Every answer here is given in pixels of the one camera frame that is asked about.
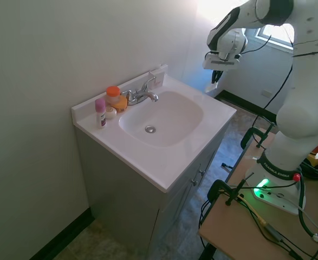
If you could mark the grey vanity cabinet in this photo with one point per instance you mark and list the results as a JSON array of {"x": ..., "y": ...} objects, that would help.
[{"x": 120, "y": 189}]

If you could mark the white wall outlet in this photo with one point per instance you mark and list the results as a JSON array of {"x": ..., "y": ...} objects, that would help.
[{"x": 267, "y": 93}]

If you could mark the window with white frame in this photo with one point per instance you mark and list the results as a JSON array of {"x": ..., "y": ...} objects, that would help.
[{"x": 279, "y": 33}]

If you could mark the orange cream jar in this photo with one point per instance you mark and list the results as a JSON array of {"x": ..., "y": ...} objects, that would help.
[{"x": 121, "y": 105}]

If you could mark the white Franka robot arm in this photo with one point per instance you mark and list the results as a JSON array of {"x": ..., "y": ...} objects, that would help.
[{"x": 297, "y": 113}]

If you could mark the chrome sink drain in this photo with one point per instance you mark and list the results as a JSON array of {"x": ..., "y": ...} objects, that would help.
[{"x": 150, "y": 129}]

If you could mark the small round white jar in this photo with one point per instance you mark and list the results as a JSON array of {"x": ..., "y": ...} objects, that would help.
[{"x": 111, "y": 113}]

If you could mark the short black baseboard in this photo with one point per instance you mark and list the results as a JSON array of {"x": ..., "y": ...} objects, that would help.
[{"x": 245, "y": 103}]

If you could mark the long black baseboard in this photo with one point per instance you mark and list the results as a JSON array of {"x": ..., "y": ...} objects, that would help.
[{"x": 64, "y": 234}]

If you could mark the black table clamp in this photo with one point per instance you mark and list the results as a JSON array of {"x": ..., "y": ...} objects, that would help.
[
  {"x": 252, "y": 132},
  {"x": 215, "y": 187}
]

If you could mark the black stand foot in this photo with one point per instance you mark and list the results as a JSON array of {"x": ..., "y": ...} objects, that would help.
[{"x": 226, "y": 165}]

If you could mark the white cardboard box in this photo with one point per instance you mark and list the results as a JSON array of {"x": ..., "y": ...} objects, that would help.
[{"x": 158, "y": 77}]

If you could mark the pink-capped deodorant stick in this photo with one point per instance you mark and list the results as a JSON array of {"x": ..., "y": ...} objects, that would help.
[{"x": 100, "y": 115}]

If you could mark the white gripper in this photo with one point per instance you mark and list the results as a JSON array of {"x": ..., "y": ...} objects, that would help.
[{"x": 221, "y": 62}]

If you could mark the white sink vanity top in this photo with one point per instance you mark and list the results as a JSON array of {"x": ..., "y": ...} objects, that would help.
[{"x": 153, "y": 162}]

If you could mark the clear jar with orange lid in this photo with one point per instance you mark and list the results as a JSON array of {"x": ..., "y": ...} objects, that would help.
[{"x": 113, "y": 92}]

